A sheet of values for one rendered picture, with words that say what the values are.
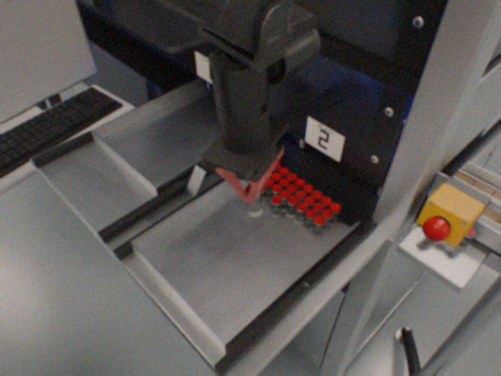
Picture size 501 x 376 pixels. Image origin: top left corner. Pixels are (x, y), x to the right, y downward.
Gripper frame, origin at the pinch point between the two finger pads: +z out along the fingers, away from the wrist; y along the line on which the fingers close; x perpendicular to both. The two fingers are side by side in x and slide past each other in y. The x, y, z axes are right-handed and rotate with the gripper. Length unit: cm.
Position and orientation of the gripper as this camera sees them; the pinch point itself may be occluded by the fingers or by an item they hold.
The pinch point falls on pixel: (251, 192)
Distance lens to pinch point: 54.2
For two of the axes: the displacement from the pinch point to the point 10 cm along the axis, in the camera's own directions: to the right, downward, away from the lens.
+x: -8.7, -3.0, 3.9
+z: 0.8, 7.0, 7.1
